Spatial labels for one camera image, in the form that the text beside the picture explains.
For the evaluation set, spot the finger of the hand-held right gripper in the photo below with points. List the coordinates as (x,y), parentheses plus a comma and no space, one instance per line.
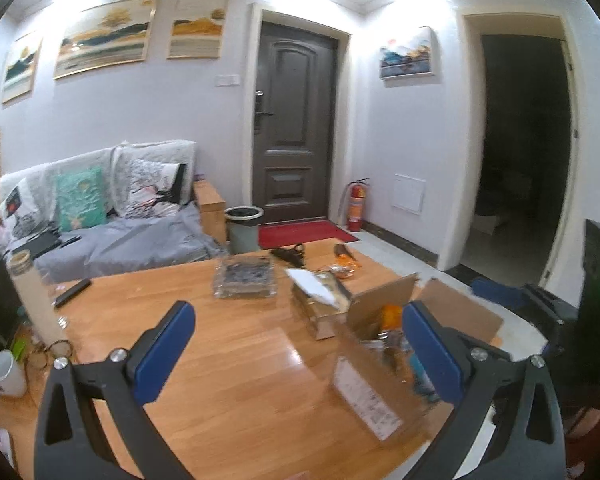
(497,292)

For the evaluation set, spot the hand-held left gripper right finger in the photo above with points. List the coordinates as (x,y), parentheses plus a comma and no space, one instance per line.
(432,355)

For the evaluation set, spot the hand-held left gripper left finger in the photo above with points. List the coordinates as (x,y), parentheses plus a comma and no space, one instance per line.
(162,355)

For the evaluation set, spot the orange transparent packet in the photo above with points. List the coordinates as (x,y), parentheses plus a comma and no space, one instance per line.
(392,317)

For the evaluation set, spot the cardboard box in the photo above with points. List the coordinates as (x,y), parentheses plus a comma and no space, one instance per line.
(380,390)

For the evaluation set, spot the person's right hand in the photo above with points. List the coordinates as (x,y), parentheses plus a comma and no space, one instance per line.
(597,412)

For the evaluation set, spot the eyeglasses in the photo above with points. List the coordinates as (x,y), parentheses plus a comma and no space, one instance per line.
(55,352)

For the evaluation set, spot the black remote control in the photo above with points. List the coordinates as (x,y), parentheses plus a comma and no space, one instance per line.
(72,292)

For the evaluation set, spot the glass ashtray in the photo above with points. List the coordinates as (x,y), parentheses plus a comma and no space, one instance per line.
(245,277)

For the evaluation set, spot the grey sofa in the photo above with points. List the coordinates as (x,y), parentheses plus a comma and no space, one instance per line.
(120,245)

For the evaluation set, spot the golden tissue box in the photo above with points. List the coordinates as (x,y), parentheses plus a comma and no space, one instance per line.
(320,305)

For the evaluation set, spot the small orange wrapper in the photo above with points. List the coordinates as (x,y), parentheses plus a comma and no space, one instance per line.
(342,269)

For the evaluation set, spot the beige thermos bottle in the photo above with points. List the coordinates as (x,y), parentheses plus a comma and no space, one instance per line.
(32,295)

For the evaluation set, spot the grey trash bin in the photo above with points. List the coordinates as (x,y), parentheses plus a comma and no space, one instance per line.
(242,230)

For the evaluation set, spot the wooden side table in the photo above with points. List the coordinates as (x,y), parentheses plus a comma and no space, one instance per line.
(210,210)

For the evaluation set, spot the white mug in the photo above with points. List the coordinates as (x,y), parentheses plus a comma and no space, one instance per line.
(9,375)

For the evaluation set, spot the black scissors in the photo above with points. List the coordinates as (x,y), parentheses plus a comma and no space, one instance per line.
(290,254)

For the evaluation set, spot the red fire extinguisher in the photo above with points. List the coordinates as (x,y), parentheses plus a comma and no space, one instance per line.
(355,207)

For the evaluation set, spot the black laptop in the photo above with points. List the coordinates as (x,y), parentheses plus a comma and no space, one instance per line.
(37,245)

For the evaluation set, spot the white tree print pillow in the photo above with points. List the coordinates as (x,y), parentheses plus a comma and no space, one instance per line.
(150,187)

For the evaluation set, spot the teal pillow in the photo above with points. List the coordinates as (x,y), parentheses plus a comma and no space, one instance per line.
(80,200)

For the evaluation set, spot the red doormat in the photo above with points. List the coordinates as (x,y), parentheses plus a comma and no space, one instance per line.
(305,234)

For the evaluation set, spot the black white pillow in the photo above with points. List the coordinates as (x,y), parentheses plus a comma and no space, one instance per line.
(22,210)

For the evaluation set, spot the blue mountain painting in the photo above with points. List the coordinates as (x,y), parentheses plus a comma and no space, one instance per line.
(407,54)

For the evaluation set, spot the dark door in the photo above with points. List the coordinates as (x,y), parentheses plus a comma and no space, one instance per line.
(295,125)

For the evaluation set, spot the narrow framed painting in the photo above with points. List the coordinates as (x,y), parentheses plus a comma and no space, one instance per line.
(21,67)

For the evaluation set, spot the wide framed landscape painting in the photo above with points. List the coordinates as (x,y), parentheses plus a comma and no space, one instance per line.
(105,37)

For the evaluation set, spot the white wall panel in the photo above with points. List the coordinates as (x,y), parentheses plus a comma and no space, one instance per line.
(408,194)

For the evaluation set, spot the white light switch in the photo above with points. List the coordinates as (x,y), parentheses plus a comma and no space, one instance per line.
(228,80)

